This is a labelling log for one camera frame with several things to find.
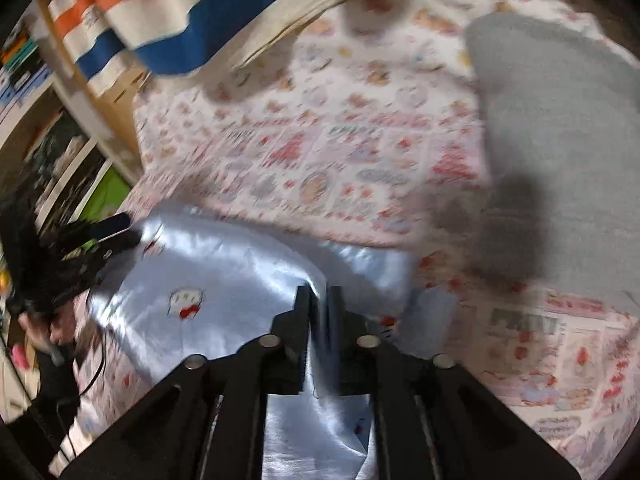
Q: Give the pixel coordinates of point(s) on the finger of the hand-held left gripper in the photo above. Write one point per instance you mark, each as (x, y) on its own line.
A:
(120, 244)
(112, 226)

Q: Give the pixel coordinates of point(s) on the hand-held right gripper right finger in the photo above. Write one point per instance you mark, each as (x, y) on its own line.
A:
(345, 360)

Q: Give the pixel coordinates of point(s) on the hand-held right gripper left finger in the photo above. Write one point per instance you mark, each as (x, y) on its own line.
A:
(292, 360)

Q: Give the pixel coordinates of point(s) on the light blue satin cat-print pants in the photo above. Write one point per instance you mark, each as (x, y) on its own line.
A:
(230, 270)

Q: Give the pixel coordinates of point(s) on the person's left hand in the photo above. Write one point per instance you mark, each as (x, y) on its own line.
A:
(57, 327)

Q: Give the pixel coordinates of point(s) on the green storage bin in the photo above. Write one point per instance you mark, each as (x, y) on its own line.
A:
(107, 195)

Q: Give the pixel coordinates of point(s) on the white shelf unit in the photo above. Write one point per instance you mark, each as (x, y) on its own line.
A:
(75, 170)

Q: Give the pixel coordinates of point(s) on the striped hanging curtain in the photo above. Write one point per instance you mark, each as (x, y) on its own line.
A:
(225, 15)

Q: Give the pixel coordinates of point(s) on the white bear-print sheet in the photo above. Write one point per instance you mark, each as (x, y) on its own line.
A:
(350, 60)

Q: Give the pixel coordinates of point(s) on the grey sweatpants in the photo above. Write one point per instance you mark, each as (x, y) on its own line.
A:
(550, 125)

